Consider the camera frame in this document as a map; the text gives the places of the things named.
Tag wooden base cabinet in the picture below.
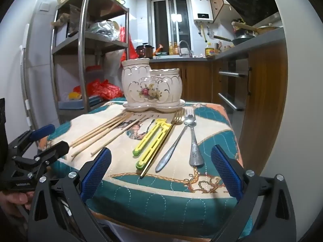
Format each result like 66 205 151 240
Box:
150 28 288 182

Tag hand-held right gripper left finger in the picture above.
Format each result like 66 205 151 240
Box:
28 147 113 242

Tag built-in oven with steel handles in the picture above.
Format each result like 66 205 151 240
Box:
213 58 252 113

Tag hanging white plastic bag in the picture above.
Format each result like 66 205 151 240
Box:
104 50 125 91

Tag person's left hand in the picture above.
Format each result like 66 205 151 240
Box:
0 191 35 218

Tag steel faucet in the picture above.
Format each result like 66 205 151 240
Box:
178 40 191 57

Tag printed quilted cloth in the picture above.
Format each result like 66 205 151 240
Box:
38 99 253 240

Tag silver spoon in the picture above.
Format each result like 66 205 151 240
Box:
155 115 197 173

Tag silver fork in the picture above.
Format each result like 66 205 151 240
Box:
186 108 205 167

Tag white ceramic saucer tray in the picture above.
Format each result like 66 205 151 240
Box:
123 98 186 113

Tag white refrigerator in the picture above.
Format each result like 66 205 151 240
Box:
15 0 62 134

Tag white water heater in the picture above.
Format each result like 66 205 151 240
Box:
190 0 215 22

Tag metal shelf rack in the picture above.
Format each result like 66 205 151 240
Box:
50 0 130 125

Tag window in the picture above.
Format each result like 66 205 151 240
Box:
151 0 191 48

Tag crumpled red plastic bag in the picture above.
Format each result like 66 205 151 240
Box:
86 79 124 101

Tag frying pan with wooden handle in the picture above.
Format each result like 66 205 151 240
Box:
232 21 281 35

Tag black wok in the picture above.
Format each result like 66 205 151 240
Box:
213 35 255 46

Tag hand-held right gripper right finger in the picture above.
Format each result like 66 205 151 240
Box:
211 144 297 242

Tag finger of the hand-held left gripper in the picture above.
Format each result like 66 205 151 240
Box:
7 124 56 157
13 141 70 179

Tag hanging red plastic bag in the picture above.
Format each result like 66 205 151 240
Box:
119 26 139 60

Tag gold fork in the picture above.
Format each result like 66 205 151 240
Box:
140 109 186 178

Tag wooden chopstick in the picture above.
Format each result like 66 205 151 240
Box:
72 115 134 150
90 118 155 156
69 113 128 148
71 116 147 160

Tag floral ceramic utensil holder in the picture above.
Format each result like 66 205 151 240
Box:
121 58 183 106

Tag clear plastic bag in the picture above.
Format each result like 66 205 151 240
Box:
88 21 120 42

